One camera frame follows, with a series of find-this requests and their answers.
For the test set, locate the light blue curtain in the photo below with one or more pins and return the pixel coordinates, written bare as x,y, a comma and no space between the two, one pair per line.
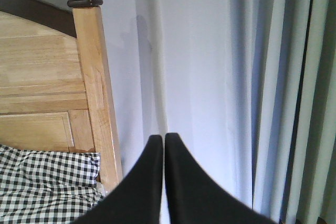
249,85

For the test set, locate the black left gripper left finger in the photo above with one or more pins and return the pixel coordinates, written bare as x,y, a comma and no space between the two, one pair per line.
137,199

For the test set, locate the wooden bed frame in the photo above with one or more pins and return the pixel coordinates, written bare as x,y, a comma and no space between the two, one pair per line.
56,91

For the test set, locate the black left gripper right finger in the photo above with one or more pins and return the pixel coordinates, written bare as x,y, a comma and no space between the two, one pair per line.
193,197

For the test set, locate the black white checkered bedding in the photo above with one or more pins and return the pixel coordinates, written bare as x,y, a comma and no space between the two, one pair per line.
47,187

